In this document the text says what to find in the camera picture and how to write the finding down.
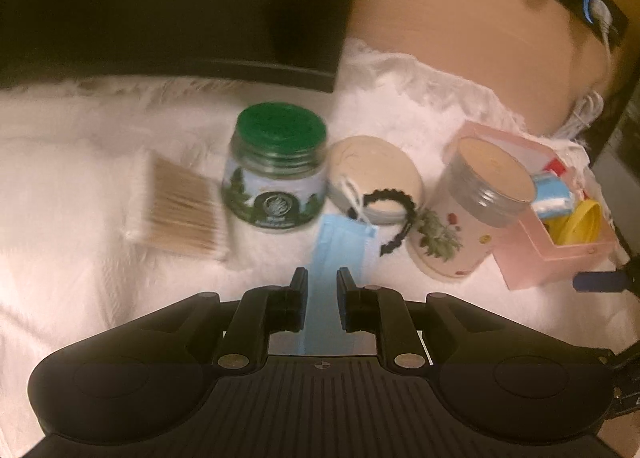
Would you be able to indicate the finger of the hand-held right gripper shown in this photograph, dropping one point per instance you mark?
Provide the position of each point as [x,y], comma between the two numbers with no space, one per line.
[600,281]

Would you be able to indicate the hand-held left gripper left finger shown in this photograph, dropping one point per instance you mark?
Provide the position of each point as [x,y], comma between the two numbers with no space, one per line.
[298,298]

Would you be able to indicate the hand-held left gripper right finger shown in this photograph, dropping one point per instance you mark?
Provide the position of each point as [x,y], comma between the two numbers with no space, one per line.
[344,299]

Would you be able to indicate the blue face mask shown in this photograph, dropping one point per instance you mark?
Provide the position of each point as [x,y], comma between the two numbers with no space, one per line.
[340,248]

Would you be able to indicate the yellow plastic lid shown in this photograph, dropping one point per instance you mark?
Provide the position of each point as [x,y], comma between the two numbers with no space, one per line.
[575,225]

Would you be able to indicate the pink cardboard box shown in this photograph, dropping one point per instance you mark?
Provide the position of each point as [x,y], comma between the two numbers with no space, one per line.
[540,258]

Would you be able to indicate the grey computer tower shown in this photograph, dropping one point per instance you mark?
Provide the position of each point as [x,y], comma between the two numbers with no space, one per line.
[620,163]

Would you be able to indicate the green lid glass jar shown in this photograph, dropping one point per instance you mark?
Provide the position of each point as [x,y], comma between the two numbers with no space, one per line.
[272,178]

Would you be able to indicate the round cream tin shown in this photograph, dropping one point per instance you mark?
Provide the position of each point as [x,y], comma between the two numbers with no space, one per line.
[375,163]

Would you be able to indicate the bundle of cotton swabs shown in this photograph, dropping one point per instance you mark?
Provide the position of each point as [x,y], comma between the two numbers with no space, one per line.
[180,208]

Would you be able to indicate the white textured blanket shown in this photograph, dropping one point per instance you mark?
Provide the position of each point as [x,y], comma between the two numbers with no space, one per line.
[75,188]

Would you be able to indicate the black monitor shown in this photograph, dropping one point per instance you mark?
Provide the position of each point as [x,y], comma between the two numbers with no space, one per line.
[175,8]

